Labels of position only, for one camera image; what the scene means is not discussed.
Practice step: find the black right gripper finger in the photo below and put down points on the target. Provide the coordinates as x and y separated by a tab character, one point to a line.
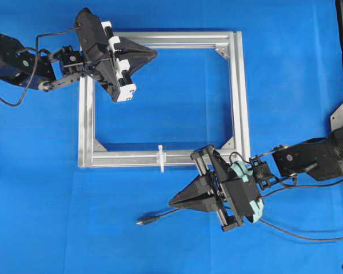
208	204
200	192

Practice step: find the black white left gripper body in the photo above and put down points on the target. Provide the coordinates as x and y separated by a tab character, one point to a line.
102	64

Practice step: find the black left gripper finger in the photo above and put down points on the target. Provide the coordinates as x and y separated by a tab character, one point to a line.
136	63
134	49

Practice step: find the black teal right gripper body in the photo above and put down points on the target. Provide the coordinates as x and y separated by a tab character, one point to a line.
236	188

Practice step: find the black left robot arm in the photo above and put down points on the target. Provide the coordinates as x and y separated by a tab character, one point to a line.
40	69

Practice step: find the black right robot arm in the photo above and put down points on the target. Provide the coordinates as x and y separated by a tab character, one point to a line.
320	158

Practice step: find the blue table cloth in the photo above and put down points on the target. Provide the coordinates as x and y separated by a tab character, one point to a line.
56	217

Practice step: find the white string loop tie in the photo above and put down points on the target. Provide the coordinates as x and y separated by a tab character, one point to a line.
161	158

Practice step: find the aluminium extrusion square frame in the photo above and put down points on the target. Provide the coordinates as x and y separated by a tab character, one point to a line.
228	44

